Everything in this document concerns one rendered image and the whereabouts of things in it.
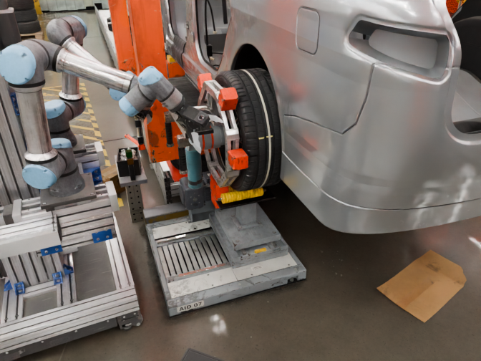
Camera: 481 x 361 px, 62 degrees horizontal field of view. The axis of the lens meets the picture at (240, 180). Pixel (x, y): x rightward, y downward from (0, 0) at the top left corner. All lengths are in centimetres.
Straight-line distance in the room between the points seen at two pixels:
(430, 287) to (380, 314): 40
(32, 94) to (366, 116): 113
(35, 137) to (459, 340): 218
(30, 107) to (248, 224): 145
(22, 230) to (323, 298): 158
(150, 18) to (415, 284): 215
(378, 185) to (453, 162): 25
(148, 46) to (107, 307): 142
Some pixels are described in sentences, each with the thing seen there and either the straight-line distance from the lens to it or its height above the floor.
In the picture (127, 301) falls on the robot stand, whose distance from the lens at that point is 215.
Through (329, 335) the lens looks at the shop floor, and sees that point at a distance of 226.
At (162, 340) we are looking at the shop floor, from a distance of 224.
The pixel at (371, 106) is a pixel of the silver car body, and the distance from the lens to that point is 135.
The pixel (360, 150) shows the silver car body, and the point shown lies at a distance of 141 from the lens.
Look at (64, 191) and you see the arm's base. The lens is 185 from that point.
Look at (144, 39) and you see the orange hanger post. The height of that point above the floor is 130.
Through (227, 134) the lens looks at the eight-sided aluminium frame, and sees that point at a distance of 192.
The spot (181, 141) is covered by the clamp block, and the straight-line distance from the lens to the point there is 194.
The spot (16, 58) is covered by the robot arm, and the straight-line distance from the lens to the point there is 153.
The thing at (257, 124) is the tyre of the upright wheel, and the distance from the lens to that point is 192.
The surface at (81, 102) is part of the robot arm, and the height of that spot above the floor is 101.
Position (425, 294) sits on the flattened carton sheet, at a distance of 261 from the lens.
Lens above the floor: 173
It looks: 30 degrees down
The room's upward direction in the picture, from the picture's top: straight up
